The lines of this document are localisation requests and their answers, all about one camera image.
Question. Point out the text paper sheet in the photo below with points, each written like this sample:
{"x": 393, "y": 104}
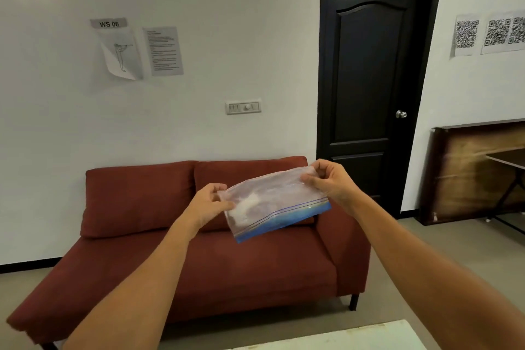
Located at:
{"x": 163, "y": 50}

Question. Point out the person's right forearm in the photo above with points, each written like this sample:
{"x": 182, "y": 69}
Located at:
{"x": 430, "y": 280}

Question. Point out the grey wall label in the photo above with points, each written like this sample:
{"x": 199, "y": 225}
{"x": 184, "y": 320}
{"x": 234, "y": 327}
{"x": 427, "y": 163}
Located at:
{"x": 108, "y": 23}

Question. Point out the person's left forearm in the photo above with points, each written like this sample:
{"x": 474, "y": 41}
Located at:
{"x": 135, "y": 292}

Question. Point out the wide code paper sheet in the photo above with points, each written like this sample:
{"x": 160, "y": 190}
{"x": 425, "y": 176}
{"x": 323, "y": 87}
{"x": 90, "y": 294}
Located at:
{"x": 502, "y": 32}

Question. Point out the brown wooden board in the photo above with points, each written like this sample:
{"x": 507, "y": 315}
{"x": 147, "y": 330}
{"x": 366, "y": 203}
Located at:
{"x": 459, "y": 173}

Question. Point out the red fabric sofa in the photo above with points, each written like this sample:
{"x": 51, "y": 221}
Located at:
{"x": 246, "y": 272}

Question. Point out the red sofa back cushion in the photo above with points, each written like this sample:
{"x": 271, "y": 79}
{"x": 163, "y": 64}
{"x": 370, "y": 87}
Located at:
{"x": 229, "y": 171}
{"x": 135, "y": 198}

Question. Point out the white wall switch panel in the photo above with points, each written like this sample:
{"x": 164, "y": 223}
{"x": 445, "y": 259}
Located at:
{"x": 243, "y": 107}

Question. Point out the curled drawing paper sheet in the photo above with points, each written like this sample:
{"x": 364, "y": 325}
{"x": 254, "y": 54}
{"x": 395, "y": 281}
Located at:
{"x": 121, "y": 54}

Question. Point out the person's right hand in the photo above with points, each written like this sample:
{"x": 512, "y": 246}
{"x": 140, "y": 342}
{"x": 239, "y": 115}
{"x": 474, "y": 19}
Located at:
{"x": 336, "y": 185}

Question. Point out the clear zip bag blue seal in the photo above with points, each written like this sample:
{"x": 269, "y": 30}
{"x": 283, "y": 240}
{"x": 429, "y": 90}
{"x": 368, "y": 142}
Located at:
{"x": 275, "y": 202}

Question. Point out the small code paper sheet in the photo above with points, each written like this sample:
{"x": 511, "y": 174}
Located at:
{"x": 466, "y": 34}

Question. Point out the person's left hand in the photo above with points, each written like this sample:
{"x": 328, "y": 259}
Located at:
{"x": 207, "y": 206}

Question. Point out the folding table black legs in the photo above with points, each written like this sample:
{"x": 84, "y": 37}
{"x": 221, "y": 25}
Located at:
{"x": 508, "y": 157}

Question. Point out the silver door knob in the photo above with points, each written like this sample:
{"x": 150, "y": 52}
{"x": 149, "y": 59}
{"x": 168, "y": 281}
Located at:
{"x": 401, "y": 114}

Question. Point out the black door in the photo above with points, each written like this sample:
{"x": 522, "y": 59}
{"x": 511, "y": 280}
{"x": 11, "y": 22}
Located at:
{"x": 369, "y": 75}

